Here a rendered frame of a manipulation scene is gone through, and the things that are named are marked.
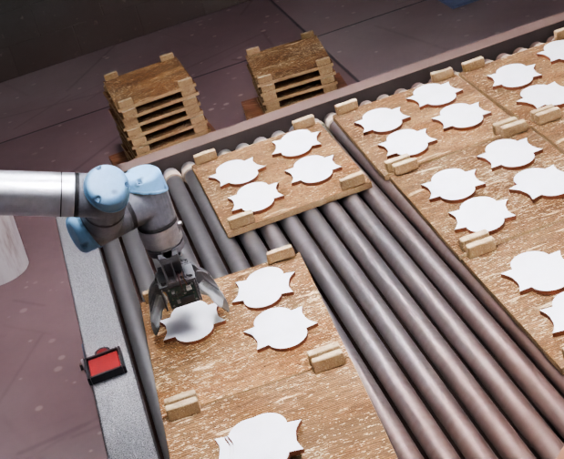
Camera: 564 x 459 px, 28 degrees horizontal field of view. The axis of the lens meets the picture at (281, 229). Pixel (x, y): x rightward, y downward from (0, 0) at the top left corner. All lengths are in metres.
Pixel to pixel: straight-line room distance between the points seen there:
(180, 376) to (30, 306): 2.43
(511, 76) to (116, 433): 1.41
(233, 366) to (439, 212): 0.59
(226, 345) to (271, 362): 0.12
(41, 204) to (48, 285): 2.70
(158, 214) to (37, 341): 2.26
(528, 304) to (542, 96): 0.84
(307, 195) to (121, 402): 0.72
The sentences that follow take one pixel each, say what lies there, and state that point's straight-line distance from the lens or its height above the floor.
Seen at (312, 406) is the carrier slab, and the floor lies 0.94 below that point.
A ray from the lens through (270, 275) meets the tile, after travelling 2.29.
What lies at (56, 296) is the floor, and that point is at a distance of 4.49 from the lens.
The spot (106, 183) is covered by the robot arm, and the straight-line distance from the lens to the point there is 1.87.
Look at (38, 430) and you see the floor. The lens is 3.80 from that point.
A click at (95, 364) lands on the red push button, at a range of 2.24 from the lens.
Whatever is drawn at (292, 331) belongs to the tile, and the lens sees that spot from 2.11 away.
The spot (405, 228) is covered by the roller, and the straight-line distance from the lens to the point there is 2.38.
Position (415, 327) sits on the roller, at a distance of 2.09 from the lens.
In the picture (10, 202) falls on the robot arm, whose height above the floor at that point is 1.38.
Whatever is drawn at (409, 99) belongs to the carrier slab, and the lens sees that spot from 2.91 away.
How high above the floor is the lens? 2.12
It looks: 29 degrees down
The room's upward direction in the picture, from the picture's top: 16 degrees counter-clockwise
